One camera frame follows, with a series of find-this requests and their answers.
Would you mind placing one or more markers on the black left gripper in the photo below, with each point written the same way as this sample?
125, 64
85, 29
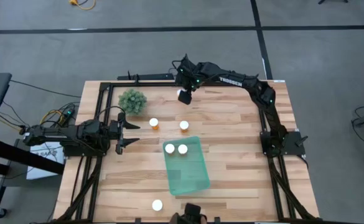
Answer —
114, 129

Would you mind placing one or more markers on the small potted green plant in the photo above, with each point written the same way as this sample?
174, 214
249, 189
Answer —
132, 101

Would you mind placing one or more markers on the green translucent plastic tray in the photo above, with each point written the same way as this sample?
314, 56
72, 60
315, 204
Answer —
188, 174

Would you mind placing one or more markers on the white printed box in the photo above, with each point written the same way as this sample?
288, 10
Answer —
44, 165

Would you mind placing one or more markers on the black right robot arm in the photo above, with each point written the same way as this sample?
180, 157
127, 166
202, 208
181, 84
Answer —
234, 81

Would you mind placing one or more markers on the black box with antennas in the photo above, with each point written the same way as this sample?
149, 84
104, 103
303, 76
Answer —
150, 76

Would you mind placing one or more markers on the black device green light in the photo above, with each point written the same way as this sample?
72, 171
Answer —
69, 113

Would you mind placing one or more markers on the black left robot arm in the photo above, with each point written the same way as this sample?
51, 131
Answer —
51, 133

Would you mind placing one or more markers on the black aluminium table frame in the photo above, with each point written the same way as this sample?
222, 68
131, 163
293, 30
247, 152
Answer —
150, 84

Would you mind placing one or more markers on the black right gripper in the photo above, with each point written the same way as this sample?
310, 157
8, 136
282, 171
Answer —
186, 74

